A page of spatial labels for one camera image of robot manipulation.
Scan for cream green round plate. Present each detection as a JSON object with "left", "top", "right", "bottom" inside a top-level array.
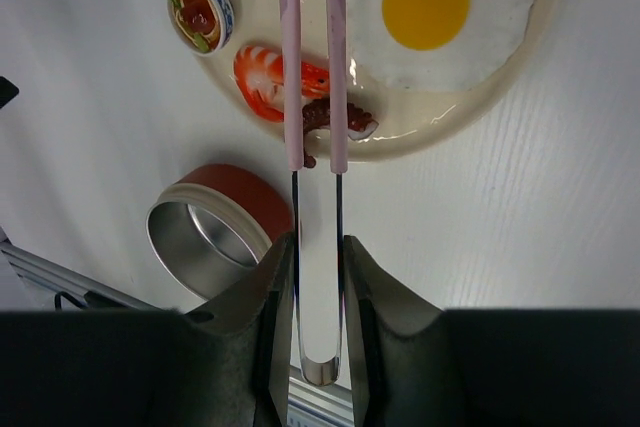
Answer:
[{"left": 154, "top": 0, "right": 572, "bottom": 163}]

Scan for toy fried egg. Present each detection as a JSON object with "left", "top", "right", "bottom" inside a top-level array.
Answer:
[{"left": 347, "top": 0, "right": 534, "bottom": 93}]

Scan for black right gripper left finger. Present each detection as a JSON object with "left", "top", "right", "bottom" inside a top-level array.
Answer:
[{"left": 184, "top": 233, "right": 294, "bottom": 426}]

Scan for red steel lunch box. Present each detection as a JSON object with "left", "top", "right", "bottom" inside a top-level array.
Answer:
[{"left": 146, "top": 164, "right": 293, "bottom": 300}]

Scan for dark red toy octopus tentacle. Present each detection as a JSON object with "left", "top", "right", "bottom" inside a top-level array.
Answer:
[{"left": 302, "top": 97, "right": 378, "bottom": 174}]

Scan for pink cat paw tongs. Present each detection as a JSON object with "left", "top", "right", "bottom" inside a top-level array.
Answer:
[{"left": 276, "top": 0, "right": 347, "bottom": 386}]

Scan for aluminium front rail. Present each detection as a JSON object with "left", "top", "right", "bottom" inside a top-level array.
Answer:
[{"left": 1, "top": 238, "right": 354, "bottom": 426}]

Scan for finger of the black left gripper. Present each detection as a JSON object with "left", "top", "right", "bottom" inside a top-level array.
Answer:
[{"left": 0, "top": 76, "right": 19, "bottom": 108}]

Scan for toy noodle bowl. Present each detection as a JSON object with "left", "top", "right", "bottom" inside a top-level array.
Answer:
[{"left": 166, "top": 0, "right": 235, "bottom": 57}]

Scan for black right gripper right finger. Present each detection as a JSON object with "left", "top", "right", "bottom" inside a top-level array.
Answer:
[{"left": 343, "top": 236, "right": 450, "bottom": 426}]

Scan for orange toy shrimp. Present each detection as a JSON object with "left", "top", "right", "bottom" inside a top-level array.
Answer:
[{"left": 233, "top": 45, "right": 329, "bottom": 123}]

